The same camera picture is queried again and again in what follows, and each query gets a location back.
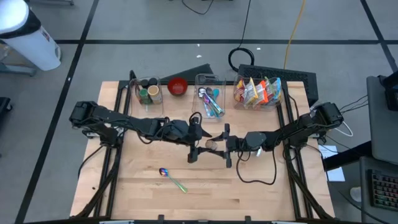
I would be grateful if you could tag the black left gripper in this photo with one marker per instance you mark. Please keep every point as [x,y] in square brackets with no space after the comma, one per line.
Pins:
[180,130]

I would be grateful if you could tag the white paper sheet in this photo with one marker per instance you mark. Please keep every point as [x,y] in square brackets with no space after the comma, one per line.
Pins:
[337,174]

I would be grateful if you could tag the blue white snack bag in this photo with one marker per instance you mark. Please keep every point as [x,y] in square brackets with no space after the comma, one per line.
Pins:
[277,89]

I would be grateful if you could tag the tan lid jar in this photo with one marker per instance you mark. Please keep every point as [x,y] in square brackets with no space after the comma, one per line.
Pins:
[154,91]

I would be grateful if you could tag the black desk leg bar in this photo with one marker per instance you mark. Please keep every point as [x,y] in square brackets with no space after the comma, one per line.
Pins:
[345,157]

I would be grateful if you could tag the dark grey metal spoon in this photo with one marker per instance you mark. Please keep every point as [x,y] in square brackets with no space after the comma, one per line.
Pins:
[210,91]

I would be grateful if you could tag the black table edge clip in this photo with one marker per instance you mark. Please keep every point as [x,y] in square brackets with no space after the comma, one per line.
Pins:
[160,218]
[247,219]

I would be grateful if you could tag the backlit black keyboard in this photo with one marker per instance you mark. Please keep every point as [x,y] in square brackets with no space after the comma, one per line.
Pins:
[384,189]

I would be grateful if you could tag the small purple gold spoon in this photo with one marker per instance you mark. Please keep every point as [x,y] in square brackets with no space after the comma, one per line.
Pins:
[206,99]

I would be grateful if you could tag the black box device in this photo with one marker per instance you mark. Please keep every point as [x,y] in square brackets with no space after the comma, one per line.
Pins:
[391,93]

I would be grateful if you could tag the red roast beef ramen packet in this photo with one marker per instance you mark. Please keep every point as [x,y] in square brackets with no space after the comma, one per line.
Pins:
[239,90]

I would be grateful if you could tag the purple label spice jar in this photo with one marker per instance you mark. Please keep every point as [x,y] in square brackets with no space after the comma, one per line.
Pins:
[152,81]

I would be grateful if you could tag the orange ramen packet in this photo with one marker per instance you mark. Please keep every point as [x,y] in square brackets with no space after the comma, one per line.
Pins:
[262,92]

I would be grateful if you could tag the green lid spice jar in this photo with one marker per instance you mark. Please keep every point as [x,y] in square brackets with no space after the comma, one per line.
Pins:
[144,94]

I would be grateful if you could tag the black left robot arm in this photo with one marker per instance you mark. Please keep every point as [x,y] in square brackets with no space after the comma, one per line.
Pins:
[118,121]

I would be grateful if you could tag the small glass spice jar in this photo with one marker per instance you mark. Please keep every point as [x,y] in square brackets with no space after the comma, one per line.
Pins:
[212,145]

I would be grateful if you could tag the white trash can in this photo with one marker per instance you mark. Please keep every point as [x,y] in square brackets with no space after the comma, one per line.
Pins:
[28,37]

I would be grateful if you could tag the black aluminium table frame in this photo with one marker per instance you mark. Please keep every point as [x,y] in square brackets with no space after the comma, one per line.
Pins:
[114,186]

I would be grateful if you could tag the black triangular panel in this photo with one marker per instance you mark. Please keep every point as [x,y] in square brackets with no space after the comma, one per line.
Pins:
[192,74]

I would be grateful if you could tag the black caster foot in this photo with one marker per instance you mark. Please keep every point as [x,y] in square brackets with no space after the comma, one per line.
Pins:
[4,105]

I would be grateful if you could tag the red bowl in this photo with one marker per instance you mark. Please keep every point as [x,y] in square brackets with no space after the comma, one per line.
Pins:
[177,86]

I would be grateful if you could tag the light grey side table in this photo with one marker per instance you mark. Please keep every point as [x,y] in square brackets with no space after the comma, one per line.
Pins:
[382,130]

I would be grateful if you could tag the grey computer mouse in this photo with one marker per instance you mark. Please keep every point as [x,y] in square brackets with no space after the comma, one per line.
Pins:
[356,194]

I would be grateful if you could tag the wide clear plastic bin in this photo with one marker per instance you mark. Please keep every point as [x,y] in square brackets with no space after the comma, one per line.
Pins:
[239,105]

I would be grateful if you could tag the dark grey desk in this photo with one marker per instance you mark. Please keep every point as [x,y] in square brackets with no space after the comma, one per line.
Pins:
[365,186]

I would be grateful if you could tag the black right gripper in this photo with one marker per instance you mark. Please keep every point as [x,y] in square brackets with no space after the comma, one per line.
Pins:
[252,141]

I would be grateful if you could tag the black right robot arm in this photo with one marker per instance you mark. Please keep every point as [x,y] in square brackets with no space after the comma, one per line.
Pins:
[304,124]

